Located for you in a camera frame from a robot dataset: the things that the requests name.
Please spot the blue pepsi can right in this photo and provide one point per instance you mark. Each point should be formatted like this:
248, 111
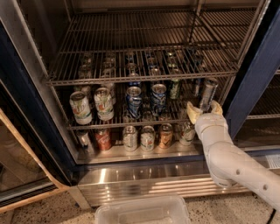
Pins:
158, 99

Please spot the blue pepsi can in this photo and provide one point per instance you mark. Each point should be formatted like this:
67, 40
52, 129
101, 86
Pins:
134, 101
158, 99

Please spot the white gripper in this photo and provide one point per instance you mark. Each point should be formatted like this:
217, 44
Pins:
208, 122

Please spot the wire fridge shelf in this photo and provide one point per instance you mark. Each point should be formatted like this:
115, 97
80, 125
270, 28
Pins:
204, 46
173, 112

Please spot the silver blue can bottom left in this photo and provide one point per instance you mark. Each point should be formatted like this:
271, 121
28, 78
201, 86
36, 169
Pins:
85, 140

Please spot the white orange soda can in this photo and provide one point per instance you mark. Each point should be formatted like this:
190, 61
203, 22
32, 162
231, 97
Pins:
103, 103

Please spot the white green can bottom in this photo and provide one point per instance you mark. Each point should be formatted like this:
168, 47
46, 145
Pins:
147, 138

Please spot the blue pepsi can left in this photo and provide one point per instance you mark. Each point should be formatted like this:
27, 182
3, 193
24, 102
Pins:
134, 101

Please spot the clear plastic bin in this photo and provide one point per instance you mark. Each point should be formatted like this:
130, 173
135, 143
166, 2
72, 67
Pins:
155, 210

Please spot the silver redbull can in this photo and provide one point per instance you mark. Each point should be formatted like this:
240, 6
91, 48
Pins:
208, 91

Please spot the green soda can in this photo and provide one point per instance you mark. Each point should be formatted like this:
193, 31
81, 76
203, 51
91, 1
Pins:
174, 88

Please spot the white can bottom right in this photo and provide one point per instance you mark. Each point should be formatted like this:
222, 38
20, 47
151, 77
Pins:
187, 133

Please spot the glass fridge door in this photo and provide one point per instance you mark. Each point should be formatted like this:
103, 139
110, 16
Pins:
25, 173

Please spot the red soda can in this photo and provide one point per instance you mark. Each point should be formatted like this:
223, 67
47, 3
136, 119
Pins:
102, 137

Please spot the white green 7up can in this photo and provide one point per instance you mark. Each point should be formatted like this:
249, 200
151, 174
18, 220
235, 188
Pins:
80, 107

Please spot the silver soda can bottom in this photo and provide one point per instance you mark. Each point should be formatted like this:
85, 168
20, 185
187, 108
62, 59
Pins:
129, 137

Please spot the orange brown can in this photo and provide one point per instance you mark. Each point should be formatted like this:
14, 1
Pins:
165, 136

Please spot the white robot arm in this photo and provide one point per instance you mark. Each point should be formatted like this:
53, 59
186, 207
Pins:
227, 163

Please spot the stainless steel display fridge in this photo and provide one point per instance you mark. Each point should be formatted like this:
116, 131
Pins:
32, 32

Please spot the upper wire fridge shelf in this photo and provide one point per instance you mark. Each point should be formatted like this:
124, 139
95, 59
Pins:
204, 46

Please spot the middle wire fridge shelf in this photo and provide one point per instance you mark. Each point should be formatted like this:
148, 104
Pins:
173, 112

